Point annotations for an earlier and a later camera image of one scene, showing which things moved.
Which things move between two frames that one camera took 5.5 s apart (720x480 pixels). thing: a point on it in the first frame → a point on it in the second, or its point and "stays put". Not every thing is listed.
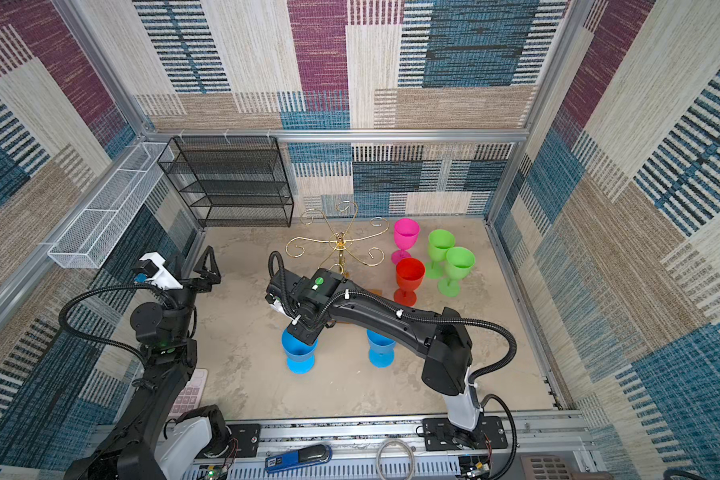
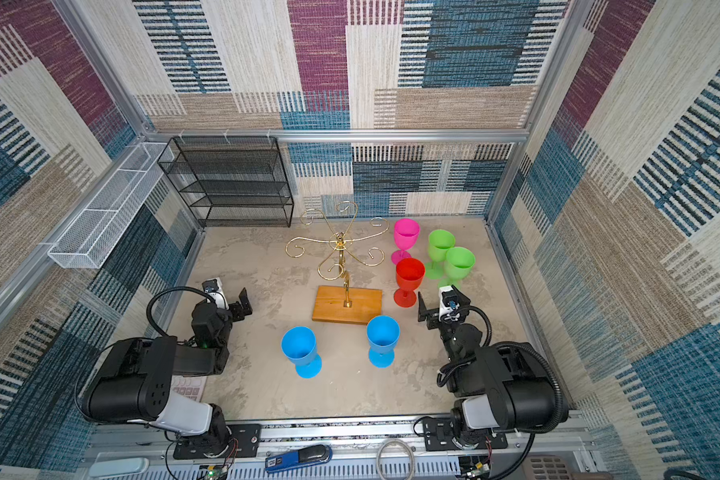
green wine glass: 439,242 stays put
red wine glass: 409,272 stays put
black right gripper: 304,334 → 433,315
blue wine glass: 381,349 stays put
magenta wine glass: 406,233 stays put
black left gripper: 204,282 → 237,314
